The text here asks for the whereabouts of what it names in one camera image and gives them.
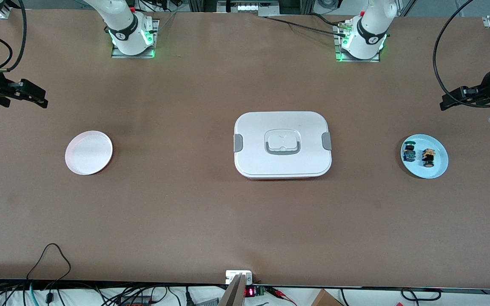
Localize light blue round plate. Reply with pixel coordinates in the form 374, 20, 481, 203
400, 134, 449, 179

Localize pink round plate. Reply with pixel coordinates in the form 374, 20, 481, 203
65, 130, 113, 176

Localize white lidded storage box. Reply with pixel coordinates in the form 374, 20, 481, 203
233, 111, 333, 180

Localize brown cardboard box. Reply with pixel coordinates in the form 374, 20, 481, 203
311, 289, 344, 306

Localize red test leads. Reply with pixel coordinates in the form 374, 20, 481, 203
266, 287, 297, 306

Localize aluminium profile bar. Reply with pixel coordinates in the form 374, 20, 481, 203
219, 274, 246, 306

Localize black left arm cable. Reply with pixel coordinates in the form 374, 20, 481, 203
432, 0, 475, 98

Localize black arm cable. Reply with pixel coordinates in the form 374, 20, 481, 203
0, 0, 27, 73
432, 0, 475, 98

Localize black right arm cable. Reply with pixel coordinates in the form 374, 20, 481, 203
0, 0, 27, 73

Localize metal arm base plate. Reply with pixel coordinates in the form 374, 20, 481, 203
111, 19, 160, 59
333, 23, 381, 63

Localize black looped cable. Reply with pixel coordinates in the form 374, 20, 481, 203
26, 243, 72, 283

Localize thin black table cable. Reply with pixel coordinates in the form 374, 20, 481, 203
260, 12, 354, 37

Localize black coiled cable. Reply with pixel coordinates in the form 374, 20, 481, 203
400, 288, 442, 301

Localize small white mount block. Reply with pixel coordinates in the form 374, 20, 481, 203
225, 270, 254, 284

